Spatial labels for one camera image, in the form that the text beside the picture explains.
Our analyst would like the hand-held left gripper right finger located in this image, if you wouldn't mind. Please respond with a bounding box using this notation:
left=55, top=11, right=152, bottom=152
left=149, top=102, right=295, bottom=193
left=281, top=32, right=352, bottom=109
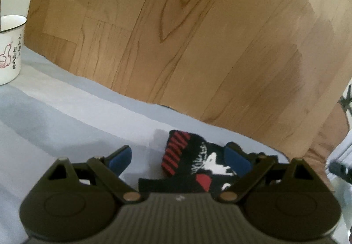
left=218, top=142, right=316, bottom=204

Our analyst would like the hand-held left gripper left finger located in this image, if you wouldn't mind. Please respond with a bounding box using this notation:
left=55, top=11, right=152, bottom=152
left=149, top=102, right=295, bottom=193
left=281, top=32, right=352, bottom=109
left=47, top=145, right=145, bottom=204

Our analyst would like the black red-printed garment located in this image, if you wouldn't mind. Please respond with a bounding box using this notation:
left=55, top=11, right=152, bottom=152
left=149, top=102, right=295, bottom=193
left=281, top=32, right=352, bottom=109
left=137, top=130, right=266, bottom=194

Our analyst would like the brown cushion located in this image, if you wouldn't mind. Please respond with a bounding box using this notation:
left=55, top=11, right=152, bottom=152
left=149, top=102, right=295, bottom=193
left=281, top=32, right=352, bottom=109
left=302, top=101, right=352, bottom=171

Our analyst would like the blue white striped bed sheet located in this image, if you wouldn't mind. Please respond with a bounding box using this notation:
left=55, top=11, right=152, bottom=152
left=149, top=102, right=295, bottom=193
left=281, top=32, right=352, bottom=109
left=0, top=45, right=292, bottom=244

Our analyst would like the black tape cross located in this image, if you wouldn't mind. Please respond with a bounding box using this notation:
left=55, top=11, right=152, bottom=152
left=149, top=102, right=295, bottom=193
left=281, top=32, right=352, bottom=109
left=339, top=92, right=352, bottom=117

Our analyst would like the wood-grain headboard panel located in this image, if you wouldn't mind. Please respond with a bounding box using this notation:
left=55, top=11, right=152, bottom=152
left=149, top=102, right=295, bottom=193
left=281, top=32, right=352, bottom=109
left=25, top=0, right=352, bottom=163

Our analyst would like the white enamel mug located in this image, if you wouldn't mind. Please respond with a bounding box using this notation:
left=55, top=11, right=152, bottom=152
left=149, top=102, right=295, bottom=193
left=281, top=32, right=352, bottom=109
left=0, top=15, right=28, bottom=86

